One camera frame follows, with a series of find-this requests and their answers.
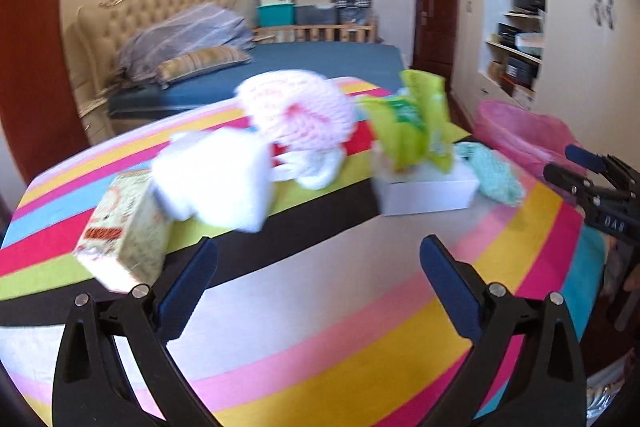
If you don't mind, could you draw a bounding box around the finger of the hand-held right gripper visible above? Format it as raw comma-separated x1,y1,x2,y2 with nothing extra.
543,163,607,208
565,144,639,188

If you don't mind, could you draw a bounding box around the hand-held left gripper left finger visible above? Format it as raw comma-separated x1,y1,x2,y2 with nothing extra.
51,237,219,427

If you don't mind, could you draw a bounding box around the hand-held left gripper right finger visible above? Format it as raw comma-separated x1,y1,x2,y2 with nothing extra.
419,234,588,427

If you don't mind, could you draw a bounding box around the beige carton with red print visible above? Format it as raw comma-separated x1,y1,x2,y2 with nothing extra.
74,169,173,293

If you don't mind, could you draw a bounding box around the white tissue wad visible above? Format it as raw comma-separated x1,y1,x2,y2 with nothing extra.
280,147,346,190

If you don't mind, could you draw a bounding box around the pink foam fruit net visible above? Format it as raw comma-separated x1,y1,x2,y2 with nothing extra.
235,69,357,155

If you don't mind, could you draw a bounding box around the teal wavy cloth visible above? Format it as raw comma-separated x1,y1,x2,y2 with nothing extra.
452,141,526,206

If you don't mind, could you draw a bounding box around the white built-in wardrobe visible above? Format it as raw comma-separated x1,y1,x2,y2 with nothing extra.
450,0,640,188

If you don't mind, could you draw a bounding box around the white cardboard box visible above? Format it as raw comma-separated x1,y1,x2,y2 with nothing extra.
372,164,480,217

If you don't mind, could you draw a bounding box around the black safe box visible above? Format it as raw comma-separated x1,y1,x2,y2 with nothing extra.
505,57,542,88

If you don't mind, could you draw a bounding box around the white foam sheet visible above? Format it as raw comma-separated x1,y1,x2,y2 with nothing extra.
150,129,276,235

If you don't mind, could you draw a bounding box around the rainbow striped tablecloth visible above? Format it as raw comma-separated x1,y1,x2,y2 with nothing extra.
0,76,608,427

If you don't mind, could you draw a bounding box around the green plastic bag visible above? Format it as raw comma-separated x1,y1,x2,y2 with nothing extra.
360,69,456,172

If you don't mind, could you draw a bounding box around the cream nightstand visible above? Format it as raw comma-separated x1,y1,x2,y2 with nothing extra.
75,92,116,146

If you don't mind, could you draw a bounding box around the dark wooden door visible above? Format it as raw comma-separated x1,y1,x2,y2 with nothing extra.
412,0,460,92

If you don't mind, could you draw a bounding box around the striped pillow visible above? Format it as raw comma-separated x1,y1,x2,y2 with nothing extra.
152,46,253,88

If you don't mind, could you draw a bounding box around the blue-grey folded duvet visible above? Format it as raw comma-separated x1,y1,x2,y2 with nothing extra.
116,3,256,82

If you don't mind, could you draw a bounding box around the bed with blue sheet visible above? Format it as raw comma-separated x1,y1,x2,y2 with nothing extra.
107,43,408,120

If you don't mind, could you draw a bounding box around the dark clear storage bag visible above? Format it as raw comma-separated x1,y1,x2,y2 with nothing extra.
337,7,368,25

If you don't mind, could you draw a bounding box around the beige tufted headboard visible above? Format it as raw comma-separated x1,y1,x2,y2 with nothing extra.
65,0,241,108

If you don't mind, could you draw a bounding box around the teal storage box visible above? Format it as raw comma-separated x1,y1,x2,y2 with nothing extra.
256,3,296,26

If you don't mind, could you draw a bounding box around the grey translucent storage box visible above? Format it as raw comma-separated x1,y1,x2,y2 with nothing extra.
294,3,338,26

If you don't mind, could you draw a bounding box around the brown wooden door frame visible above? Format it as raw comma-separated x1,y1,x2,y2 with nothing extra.
0,0,91,188

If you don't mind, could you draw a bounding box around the wooden crib rail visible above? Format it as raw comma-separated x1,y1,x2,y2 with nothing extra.
251,21,381,44

